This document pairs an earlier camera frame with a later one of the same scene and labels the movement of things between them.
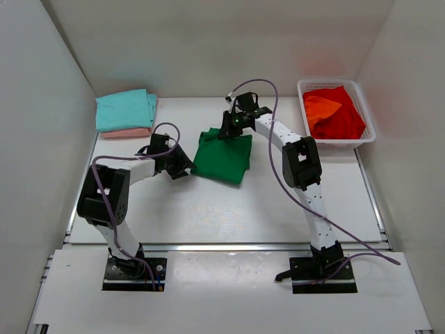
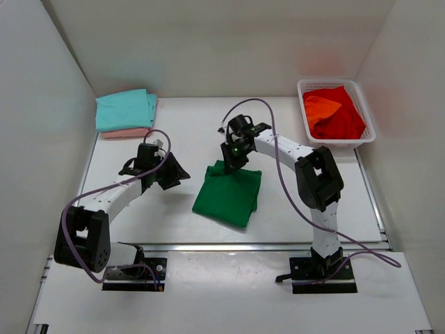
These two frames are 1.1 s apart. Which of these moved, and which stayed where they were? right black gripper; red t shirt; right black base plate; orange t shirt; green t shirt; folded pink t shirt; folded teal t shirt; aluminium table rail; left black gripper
Moved: left black gripper; right black gripper; green t shirt
Stayed: red t shirt; right black base plate; aluminium table rail; folded pink t shirt; orange t shirt; folded teal t shirt
